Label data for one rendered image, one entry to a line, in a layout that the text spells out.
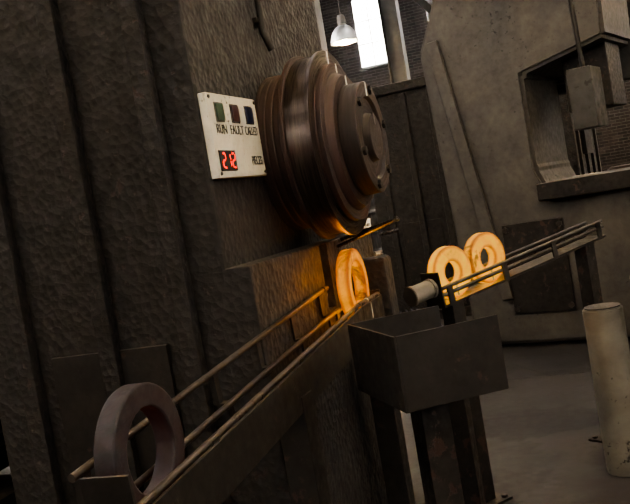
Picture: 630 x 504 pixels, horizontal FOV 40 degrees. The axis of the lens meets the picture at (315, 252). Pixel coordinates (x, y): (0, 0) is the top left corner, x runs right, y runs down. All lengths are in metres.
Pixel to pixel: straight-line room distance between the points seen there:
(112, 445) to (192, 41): 0.98
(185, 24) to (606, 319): 1.55
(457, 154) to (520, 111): 0.43
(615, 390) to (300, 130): 1.32
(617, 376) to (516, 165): 2.25
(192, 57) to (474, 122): 3.19
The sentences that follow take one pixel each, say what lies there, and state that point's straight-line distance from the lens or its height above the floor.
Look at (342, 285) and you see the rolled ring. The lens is 2.12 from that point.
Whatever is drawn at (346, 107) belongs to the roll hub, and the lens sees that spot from 2.07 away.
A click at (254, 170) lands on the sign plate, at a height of 1.07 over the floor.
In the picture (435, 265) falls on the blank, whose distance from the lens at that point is 2.55.
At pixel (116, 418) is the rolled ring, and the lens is 1.17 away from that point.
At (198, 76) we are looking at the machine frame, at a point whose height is 1.28.
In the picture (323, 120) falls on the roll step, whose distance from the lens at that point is 2.03.
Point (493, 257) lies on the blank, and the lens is 2.73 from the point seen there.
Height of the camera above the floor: 0.97
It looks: 3 degrees down
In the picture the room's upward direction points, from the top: 10 degrees counter-clockwise
